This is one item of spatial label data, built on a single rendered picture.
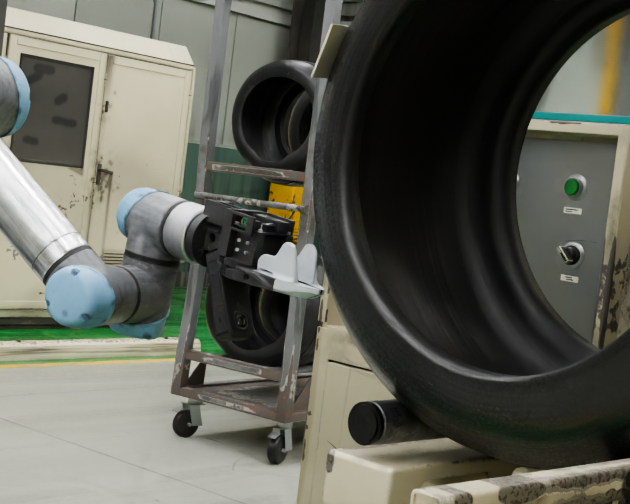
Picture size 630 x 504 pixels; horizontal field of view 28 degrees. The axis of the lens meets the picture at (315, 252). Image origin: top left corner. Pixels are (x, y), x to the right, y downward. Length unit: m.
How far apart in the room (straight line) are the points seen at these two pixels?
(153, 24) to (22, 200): 10.33
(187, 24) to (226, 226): 10.74
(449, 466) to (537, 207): 0.70
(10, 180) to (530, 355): 0.68
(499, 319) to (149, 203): 0.49
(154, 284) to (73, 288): 0.15
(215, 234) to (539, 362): 0.43
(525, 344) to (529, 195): 0.51
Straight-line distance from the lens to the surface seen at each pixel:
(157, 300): 1.65
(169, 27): 12.08
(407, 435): 1.30
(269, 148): 5.53
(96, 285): 1.53
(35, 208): 1.60
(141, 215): 1.65
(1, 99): 1.81
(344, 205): 1.28
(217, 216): 1.57
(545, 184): 1.93
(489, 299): 1.49
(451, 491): 0.59
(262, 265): 1.50
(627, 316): 1.52
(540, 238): 1.92
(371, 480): 1.27
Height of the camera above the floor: 1.13
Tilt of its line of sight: 3 degrees down
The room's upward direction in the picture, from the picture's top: 7 degrees clockwise
